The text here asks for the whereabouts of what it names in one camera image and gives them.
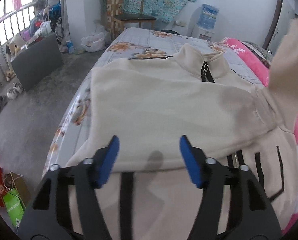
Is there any cream fleece jacket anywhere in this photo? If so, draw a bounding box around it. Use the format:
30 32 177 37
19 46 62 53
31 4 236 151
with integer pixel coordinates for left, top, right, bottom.
68 18 298 239

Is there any green paper bag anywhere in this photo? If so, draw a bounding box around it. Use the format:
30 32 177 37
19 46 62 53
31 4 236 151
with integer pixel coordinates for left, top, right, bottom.
2 188 24 229

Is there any brown paper bag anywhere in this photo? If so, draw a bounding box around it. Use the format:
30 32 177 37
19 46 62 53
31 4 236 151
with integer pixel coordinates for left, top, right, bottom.
3 172 31 208

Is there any pink floral quilt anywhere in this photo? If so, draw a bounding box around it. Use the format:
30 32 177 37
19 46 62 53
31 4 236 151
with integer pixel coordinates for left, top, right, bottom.
221 37 298 233

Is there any dark grey shoes pair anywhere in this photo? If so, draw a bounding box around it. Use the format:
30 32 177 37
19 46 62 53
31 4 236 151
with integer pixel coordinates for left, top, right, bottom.
0 95 7 113

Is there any white sneakers pair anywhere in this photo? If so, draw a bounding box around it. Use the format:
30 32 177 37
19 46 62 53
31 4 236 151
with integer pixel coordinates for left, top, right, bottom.
6 83 24 100

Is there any dark grey board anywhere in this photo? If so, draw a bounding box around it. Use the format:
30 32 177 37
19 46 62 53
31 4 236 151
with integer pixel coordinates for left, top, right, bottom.
11 33 63 92

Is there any grey knitted blanket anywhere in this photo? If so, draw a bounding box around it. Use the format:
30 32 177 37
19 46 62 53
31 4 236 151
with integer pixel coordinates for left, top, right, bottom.
242 41 273 69

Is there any white plastic bag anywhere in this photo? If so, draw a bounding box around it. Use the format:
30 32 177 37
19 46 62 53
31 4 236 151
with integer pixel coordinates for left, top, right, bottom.
80 33 105 53

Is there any bed with floral sheet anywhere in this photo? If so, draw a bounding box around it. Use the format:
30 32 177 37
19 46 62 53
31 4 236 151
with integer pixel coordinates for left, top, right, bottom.
43 27 268 173

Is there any water dispenser with blue bottle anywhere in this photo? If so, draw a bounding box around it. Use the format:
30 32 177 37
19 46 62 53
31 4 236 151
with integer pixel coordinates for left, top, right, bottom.
191 4 219 41

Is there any metal window railing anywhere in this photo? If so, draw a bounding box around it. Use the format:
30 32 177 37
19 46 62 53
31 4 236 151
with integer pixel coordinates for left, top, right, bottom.
0 0 35 92

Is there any wooden chair black seat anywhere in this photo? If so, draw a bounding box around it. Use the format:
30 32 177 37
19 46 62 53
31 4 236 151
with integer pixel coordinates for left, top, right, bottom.
107 0 157 39

